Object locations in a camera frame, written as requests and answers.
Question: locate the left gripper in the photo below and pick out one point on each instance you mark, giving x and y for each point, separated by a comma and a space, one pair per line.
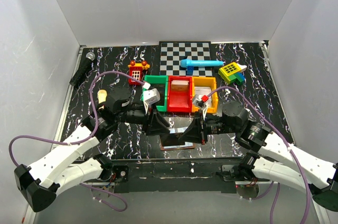
155, 127

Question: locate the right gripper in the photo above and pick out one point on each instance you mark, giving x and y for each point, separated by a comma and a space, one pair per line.
194, 133

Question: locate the black credit card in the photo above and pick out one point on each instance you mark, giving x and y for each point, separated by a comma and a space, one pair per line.
172, 140

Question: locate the brown leather card holder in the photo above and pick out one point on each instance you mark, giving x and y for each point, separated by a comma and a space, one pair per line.
180, 130

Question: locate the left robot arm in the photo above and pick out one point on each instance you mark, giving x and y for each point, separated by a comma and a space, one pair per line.
42, 181

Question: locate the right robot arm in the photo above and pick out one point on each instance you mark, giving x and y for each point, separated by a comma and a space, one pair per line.
269, 156

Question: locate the black card stack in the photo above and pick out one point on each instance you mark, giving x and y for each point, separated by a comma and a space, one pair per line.
161, 90

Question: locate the white printed card stack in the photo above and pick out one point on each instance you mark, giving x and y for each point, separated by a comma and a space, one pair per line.
202, 90

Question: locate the red plastic bin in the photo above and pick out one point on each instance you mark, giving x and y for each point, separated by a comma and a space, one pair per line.
179, 102

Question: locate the green plastic bin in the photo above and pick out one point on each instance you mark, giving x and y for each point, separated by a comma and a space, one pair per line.
153, 79

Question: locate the yellow plastic bin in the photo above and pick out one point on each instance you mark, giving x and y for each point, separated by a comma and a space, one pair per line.
207, 82

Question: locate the red toy phone booth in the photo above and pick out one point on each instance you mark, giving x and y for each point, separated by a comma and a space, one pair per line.
136, 71

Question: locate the cream toy microphone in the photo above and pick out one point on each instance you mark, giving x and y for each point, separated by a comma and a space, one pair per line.
101, 95

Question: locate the blue toy brick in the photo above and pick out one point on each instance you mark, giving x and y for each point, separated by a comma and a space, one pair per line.
189, 71

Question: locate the blue toy microphone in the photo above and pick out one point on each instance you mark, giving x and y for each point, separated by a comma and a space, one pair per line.
185, 63

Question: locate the checkered board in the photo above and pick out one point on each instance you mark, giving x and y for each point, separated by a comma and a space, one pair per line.
173, 52

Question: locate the yellow green toy block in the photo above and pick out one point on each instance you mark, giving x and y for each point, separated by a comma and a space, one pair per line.
232, 73

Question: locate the black microphone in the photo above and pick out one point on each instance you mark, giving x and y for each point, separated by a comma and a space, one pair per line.
82, 70

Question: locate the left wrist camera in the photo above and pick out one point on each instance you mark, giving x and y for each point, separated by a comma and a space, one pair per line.
150, 97

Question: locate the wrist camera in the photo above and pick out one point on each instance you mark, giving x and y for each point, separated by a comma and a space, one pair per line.
150, 97
201, 101

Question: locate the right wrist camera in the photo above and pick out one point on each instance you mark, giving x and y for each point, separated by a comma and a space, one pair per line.
201, 101

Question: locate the black base frame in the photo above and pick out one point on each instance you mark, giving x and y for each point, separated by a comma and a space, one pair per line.
176, 175

